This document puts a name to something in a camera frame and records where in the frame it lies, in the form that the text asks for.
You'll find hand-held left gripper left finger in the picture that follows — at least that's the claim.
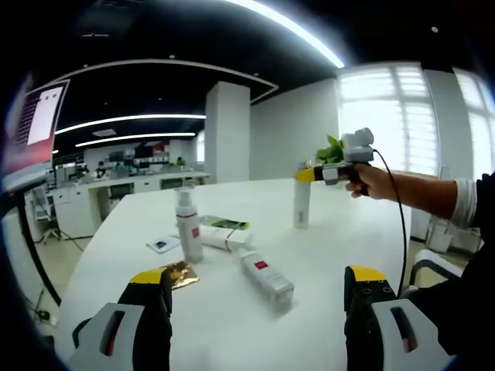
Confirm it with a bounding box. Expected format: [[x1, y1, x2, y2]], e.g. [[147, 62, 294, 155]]
[[67, 269, 173, 371]]

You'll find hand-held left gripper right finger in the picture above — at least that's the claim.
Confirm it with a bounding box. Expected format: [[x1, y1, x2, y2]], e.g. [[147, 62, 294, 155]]
[[343, 264, 452, 371]]

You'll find small white skincare bottle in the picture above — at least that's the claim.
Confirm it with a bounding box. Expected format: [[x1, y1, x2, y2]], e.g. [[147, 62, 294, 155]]
[[292, 179, 312, 231]]

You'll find gold foil skincare sachet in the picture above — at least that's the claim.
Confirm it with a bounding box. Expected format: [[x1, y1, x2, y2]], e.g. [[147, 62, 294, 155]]
[[160, 260, 201, 291]]

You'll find white sachet blue print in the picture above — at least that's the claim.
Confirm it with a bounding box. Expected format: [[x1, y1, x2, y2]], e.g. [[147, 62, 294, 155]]
[[145, 236, 181, 254]]

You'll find white pump bottle red label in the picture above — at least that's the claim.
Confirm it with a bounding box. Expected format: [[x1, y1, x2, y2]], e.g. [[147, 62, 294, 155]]
[[174, 189, 204, 264]]

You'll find green black skincare sachet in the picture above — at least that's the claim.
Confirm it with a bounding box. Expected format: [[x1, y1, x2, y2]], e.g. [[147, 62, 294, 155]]
[[199, 216, 251, 231]]

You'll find white skincare tube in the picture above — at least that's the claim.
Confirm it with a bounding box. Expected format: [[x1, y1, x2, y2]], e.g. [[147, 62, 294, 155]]
[[198, 225, 254, 253]]

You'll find person's right hand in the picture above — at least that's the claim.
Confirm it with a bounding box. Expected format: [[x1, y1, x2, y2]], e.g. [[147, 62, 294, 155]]
[[345, 164, 392, 201]]

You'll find potted green plant white pot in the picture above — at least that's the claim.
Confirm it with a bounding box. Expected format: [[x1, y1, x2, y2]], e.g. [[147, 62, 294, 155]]
[[315, 134, 346, 168]]

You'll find window with white blinds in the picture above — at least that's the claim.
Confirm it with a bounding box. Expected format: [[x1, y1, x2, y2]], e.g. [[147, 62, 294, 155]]
[[452, 67, 495, 171], [336, 63, 440, 175]]

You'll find person's dark clothed body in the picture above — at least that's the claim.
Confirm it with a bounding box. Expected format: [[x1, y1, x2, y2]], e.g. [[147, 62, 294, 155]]
[[404, 172, 495, 359]]

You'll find white bucket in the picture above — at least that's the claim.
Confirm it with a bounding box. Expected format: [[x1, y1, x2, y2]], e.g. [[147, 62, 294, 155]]
[[427, 220, 454, 253]]

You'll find long white background counter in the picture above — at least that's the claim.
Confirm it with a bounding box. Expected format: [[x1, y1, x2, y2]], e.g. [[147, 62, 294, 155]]
[[53, 172, 212, 239]]

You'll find long ceiling strip light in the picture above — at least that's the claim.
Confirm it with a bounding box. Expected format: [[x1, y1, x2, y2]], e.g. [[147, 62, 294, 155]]
[[224, 0, 345, 69]]

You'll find white swivel chair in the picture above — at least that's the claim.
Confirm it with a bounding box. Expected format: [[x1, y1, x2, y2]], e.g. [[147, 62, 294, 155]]
[[32, 189, 62, 245]]

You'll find white standing desk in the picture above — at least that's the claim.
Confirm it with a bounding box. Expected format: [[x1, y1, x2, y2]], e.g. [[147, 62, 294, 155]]
[[0, 165, 63, 306]]

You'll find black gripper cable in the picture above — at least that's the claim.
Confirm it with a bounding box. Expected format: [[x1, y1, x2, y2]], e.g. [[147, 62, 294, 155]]
[[371, 148, 409, 301]]

